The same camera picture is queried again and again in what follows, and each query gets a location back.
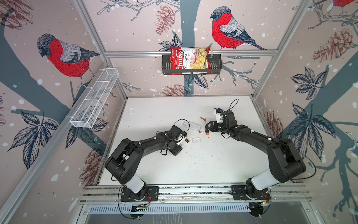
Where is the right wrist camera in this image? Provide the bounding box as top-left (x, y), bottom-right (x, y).
top-left (214, 108), bottom-right (223, 123)

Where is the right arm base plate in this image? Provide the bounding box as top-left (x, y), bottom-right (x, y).
top-left (228, 185), bottom-right (271, 201)

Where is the red cassava chips bag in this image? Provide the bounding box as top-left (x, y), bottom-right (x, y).
top-left (170, 47), bottom-right (211, 70)

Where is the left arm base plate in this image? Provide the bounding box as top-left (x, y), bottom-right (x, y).
top-left (120, 185), bottom-right (159, 203)

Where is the aluminium mounting rail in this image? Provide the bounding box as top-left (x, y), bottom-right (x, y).
top-left (78, 183), bottom-right (313, 204)

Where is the black wire basket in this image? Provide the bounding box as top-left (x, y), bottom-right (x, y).
top-left (162, 54), bottom-right (222, 75)

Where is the white air conditioner remote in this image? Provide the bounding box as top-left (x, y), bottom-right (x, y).
top-left (180, 138), bottom-right (190, 148)

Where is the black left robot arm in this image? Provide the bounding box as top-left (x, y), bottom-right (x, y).
top-left (105, 125), bottom-right (187, 200)

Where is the orange black screwdriver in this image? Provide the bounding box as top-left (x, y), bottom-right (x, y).
top-left (205, 121), bottom-right (210, 135)

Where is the white remote control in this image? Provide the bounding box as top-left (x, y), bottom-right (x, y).
top-left (183, 120), bottom-right (201, 131)

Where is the white mesh wall shelf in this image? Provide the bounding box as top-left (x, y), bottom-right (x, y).
top-left (70, 68), bottom-right (119, 128)

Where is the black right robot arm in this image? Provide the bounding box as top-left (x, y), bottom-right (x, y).
top-left (206, 108), bottom-right (306, 199)

